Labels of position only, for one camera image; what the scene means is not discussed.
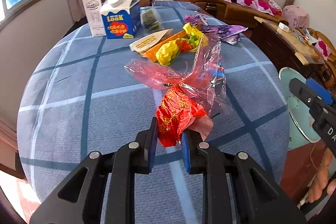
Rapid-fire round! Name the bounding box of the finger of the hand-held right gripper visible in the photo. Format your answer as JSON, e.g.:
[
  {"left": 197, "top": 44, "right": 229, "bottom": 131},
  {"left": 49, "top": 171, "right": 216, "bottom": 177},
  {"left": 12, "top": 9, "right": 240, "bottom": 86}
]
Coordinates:
[
  {"left": 306, "top": 78, "right": 336, "bottom": 107},
  {"left": 289, "top": 78, "right": 326, "bottom": 125}
]

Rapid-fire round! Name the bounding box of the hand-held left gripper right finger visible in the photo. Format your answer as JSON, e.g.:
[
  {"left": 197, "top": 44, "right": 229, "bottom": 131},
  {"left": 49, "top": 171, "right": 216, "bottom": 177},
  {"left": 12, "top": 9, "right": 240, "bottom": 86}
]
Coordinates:
[{"left": 181, "top": 130, "right": 307, "bottom": 224}]

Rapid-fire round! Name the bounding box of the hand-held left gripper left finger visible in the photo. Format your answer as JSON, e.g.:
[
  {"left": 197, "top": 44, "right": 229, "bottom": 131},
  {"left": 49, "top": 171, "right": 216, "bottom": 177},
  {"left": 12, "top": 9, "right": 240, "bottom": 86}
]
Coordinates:
[{"left": 29, "top": 117, "right": 158, "bottom": 224}]

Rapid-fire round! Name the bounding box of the teal trash bin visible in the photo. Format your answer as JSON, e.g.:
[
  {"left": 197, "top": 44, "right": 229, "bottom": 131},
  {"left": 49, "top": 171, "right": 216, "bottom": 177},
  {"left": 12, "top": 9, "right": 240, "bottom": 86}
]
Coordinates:
[{"left": 279, "top": 67, "right": 324, "bottom": 149}]

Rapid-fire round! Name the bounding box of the red printed wrapper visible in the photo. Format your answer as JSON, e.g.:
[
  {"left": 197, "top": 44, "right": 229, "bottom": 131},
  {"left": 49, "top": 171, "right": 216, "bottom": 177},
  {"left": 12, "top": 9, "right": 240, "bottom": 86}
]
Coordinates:
[{"left": 156, "top": 86, "right": 208, "bottom": 148}]

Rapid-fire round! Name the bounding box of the person's right hand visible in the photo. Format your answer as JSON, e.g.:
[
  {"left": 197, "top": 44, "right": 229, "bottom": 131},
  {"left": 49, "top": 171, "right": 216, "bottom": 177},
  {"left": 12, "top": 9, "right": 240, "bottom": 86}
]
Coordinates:
[{"left": 307, "top": 148, "right": 336, "bottom": 203}]

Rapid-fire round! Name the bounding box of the dark wooden coffee table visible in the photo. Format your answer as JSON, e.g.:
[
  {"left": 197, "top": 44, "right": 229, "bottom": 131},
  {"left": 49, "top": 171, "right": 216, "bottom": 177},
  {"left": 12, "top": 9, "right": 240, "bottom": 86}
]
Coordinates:
[{"left": 251, "top": 16, "right": 331, "bottom": 88}]

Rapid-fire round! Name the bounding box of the pink transparent plastic bag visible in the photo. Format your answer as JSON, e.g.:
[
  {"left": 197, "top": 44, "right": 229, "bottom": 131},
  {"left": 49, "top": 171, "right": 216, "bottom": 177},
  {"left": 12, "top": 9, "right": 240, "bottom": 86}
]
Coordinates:
[{"left": 125, "top": 32, "right": 233, "bottom": 119}]

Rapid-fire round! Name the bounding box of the pink cloth cover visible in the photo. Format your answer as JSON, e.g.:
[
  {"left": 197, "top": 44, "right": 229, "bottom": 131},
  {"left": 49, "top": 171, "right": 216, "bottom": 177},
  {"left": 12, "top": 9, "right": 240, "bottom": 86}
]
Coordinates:
[{"left": 282, "top": 5, "right": 310, "bottom": 29}]

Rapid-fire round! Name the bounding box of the blue foil wrapper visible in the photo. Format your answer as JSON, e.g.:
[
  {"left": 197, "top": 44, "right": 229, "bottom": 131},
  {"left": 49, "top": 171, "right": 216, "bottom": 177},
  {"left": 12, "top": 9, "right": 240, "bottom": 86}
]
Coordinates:
[{"left": 210, "top": 64, "right": 226, "bottom": 83}]

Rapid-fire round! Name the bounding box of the yellow crumpled wrapper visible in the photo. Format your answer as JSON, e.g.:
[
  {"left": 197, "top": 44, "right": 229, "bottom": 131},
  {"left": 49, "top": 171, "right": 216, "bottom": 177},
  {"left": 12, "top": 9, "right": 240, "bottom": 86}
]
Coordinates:
[{"left": 156, "top": 40, "right": 184, "bottom": 65}]

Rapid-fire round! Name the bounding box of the orange white paper sleeve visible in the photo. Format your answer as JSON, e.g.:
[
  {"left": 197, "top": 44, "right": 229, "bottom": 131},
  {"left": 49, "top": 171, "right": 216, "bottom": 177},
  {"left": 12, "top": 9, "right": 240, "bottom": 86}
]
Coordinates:
[{"left": 129, "top": 28, "right": 189, "bottom": 59}]

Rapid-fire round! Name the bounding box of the purple foil wrapper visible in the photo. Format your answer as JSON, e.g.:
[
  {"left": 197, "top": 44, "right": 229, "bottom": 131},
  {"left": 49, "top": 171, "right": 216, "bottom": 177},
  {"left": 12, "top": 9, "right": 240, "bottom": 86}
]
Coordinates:
[
  {"left": 201, "top": 25, "right": 248, "bottom": 45},
  {"left": 183, "top": 14, "right": 208, "bottom": 26}
]

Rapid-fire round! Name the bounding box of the yellow green candy wrapper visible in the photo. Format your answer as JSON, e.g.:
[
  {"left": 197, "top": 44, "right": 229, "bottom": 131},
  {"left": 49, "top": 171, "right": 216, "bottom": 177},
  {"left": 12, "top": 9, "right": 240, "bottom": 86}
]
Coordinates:
[{"left": 181, "top": 23, "right": 209, "bottom": 52}]

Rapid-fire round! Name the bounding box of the brown leather sofa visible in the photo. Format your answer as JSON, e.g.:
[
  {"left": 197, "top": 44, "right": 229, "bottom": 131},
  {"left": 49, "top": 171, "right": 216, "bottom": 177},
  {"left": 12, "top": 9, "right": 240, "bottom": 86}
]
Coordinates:
[{"left": 181, "top": 0, "right": 289, "bottom": 29}]

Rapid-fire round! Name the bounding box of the clear packet of dark snack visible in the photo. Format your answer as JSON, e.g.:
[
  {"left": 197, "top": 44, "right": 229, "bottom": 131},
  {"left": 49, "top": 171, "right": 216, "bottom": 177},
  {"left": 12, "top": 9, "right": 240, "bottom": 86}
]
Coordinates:
[{"left": 140, "top": 7, "right": 161, "bottom": 31}]

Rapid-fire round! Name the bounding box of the blue milk carton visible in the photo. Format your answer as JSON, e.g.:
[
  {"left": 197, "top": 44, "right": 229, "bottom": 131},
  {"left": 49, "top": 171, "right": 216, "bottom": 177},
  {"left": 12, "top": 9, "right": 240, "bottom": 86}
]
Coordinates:
[{"left": 99, "top": 0, "right": 142, "bottom": 39}]

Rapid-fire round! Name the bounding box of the folded blue checked blanket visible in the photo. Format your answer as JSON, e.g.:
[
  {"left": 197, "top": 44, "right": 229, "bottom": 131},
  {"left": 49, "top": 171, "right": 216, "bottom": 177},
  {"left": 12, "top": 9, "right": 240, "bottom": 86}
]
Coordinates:
[{"left": 152, "top": 0, "right": 202, "bottom": 10}]

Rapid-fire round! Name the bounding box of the white milk carton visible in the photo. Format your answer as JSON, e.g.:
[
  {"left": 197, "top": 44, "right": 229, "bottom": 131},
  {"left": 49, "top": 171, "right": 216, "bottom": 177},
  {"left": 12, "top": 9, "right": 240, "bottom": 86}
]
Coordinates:
[{"left": 80, "top": 0, "right": 108, "bottom": 37}]

